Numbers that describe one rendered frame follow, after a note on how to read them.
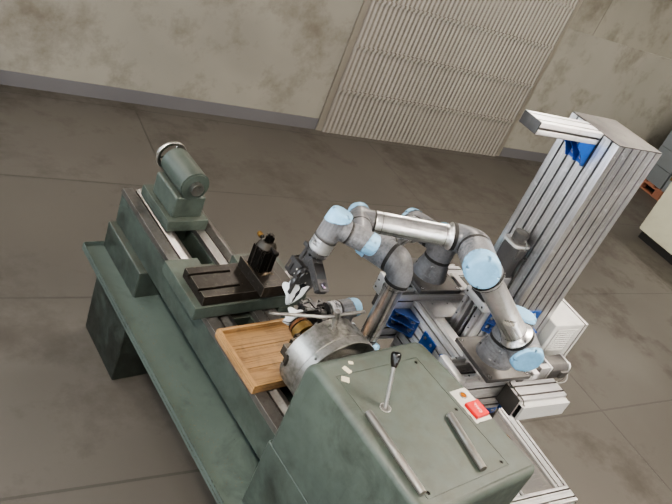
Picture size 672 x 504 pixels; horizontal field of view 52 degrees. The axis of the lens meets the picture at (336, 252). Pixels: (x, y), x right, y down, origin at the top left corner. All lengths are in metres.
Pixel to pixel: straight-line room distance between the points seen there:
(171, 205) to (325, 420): 1.40
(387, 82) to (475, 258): 5.01
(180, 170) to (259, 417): 1.17
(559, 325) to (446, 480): 1.20
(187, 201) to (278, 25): 3.47
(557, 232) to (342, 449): 1.17
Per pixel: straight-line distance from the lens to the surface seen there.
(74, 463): 3.28
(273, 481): 2.41
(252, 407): 2.53
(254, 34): 6.32
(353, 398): 2.06
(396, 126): 7.41
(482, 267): 2.20
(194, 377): 2.95
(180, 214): 3.14
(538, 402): 2.81
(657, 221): 8.29
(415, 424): 2.09
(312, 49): 6.59
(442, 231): 2.30
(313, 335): 2.28
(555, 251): 2.71
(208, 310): 2.70
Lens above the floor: 2.59
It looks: 30 degrees down
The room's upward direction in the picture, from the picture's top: 24 degrees clockwise
